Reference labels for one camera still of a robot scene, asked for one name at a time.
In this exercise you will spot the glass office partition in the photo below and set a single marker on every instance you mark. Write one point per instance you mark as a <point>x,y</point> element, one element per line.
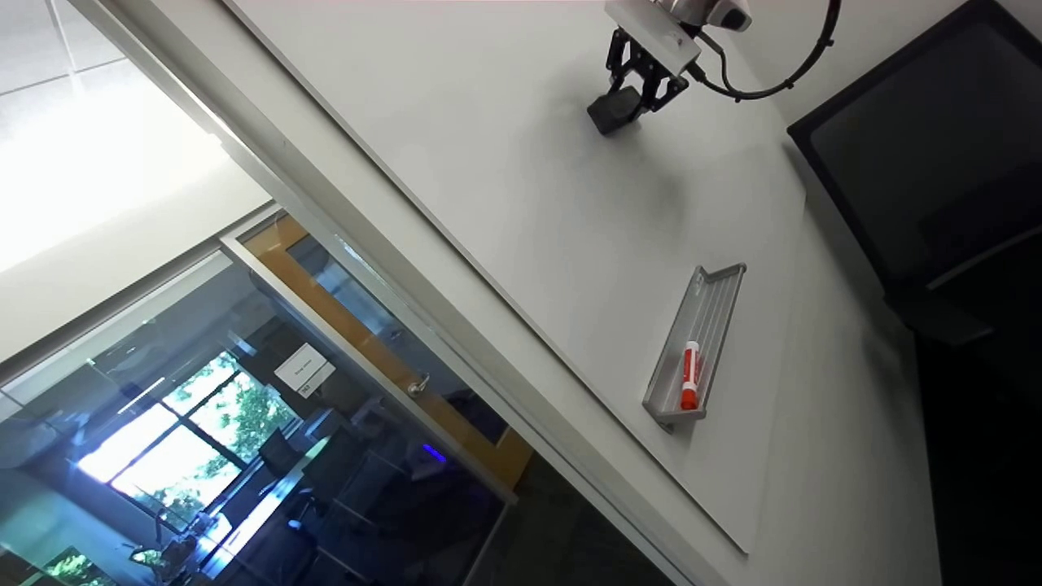
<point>164,458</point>

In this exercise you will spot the dark grey felt eraser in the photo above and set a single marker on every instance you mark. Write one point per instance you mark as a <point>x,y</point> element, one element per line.
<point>614,111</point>

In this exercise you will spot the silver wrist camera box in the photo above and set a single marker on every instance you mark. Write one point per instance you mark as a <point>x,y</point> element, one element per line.
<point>654,27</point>

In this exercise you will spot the wooden door frame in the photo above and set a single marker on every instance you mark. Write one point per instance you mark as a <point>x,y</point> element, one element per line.
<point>376,347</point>

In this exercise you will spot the grey metal marker tray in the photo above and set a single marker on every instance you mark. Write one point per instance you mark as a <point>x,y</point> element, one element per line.
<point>696,327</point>

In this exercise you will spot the white paper sign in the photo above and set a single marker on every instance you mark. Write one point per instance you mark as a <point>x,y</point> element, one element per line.
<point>309,370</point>

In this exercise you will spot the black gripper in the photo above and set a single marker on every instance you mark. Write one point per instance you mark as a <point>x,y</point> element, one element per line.
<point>649,63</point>

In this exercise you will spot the large white whiteboard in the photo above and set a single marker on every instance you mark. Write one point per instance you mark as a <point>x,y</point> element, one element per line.
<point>491,216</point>

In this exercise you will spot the black monitor screen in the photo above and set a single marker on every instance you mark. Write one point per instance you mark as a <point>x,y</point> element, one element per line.
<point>932,164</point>

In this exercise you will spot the red whiteboard marker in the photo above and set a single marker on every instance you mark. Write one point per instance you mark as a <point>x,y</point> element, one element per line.
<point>693,380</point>

